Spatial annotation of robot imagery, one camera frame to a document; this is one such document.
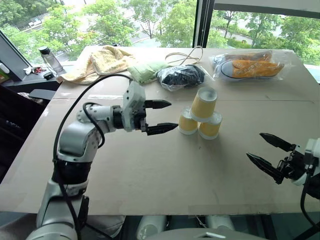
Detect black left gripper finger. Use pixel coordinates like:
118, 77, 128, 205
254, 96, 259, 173
144, 99, 173, 110
145, 122, 179, 137

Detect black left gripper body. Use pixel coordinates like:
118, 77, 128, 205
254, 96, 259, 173
133, 99, 149, 133

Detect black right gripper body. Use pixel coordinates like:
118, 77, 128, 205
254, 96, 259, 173
276, 144, 307, 180

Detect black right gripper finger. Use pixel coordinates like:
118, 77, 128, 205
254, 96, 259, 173
245, 152, 285, 185
259, 132, 298, 153

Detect yellow paper cup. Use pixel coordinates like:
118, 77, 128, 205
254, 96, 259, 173
188, 86, 219, 123
197, 112, 223, 141
177, 106, 199, 136

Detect light green folded cloth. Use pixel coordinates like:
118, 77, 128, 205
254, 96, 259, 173
126, 60, 171, 86

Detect black item in plastic bag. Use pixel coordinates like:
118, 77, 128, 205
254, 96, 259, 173
156, 64, 209, 93

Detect pale yellow towel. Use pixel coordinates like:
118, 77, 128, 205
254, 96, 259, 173
55, 45, 138, 85

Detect orange shoes in plastic bag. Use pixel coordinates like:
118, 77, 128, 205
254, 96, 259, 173
211, 49, 286, 83

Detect clear water bottle black cap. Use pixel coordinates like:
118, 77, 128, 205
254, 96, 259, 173
38, 45, 64, 75

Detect bunch of keys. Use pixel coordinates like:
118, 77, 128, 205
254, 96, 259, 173
23, 65, 44, 76

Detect green box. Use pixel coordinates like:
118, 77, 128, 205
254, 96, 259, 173
0, 62, 11, 84

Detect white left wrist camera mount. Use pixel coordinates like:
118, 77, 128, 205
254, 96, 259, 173
121, 80, 147, 133

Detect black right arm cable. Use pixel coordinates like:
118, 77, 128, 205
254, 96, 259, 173
299, 172, 320, 235

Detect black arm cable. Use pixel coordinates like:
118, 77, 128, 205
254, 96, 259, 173
299, 172, 320, 235
52, 73, 134, 240

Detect beige cord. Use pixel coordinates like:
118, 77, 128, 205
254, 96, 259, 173
164, 45, 204, 67

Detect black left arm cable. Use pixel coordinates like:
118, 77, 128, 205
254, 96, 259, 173
52, 73, 134, 240

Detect dark window frame post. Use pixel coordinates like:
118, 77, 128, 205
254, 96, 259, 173
192, 0, 216, 49

